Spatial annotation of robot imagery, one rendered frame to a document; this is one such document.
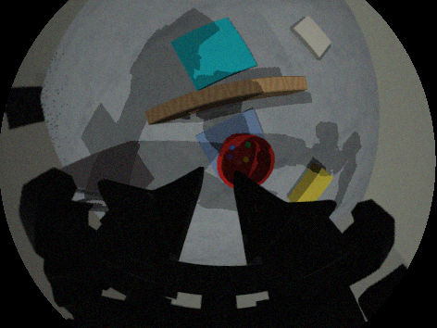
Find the brown wooden flat bar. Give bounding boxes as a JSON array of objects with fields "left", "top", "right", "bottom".
[{"left": 144, "top": 75, "right": 307, "bottom": 124}]

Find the yellow rectangular block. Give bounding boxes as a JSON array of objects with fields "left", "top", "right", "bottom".
[{"left": 288, "top": 163, "right": 333, "bottom": 202}]

